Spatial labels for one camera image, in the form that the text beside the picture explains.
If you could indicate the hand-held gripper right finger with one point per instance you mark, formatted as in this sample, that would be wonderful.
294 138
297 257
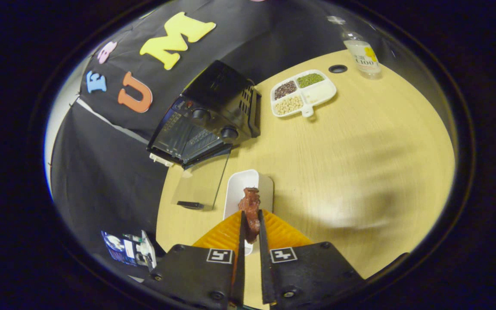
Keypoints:
266 267

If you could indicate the clear bottle yellow label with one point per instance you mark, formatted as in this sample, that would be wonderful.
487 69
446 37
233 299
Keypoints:
362 54

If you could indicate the blue printed packet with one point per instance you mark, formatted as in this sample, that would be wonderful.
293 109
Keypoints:
123 250

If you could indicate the black backdrop cloth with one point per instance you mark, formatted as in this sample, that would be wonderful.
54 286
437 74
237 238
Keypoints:
101 181

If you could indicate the white rectangular tray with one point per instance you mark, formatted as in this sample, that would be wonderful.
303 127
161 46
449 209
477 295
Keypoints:
241 185

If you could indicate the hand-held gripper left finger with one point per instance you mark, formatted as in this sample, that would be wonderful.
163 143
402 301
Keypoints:
240 267

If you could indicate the white divided plate with grains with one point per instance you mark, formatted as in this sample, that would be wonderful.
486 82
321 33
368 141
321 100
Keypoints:
319 92

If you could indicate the red-brown meat piece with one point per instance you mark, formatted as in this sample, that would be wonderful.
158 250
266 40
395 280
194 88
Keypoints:
251 206

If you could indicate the black toaster oven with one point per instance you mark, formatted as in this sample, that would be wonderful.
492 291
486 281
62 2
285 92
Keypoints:
218 90

